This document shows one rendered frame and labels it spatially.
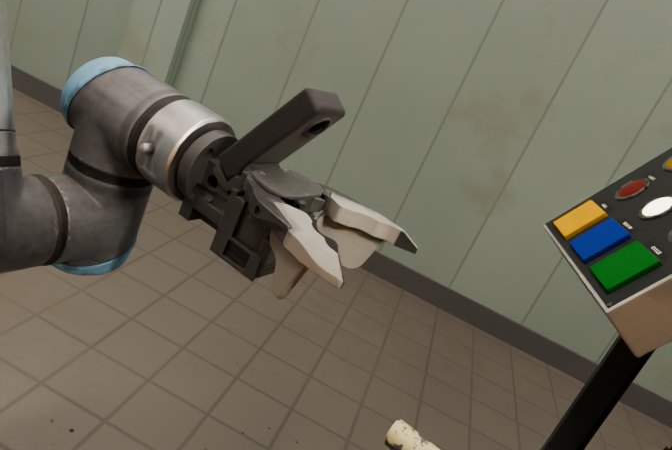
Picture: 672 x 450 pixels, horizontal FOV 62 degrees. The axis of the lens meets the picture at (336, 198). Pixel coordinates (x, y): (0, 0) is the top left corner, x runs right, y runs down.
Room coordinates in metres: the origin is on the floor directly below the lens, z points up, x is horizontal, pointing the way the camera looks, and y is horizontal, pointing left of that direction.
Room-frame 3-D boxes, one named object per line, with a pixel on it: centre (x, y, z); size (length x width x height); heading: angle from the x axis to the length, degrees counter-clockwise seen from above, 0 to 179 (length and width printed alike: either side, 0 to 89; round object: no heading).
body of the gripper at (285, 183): (0.48, 0.07, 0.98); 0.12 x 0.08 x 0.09; 66
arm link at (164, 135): (0.51, 0.15, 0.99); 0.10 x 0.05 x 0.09; 156
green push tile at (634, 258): (0.75, -0.40, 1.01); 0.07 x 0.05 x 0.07; 1
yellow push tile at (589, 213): (0.95, -0.39, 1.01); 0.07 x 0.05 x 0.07; 1
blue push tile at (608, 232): (0.85, -0.40, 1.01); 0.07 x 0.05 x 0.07; 1
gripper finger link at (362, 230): (0.49, -0.04, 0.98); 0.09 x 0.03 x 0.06; 100
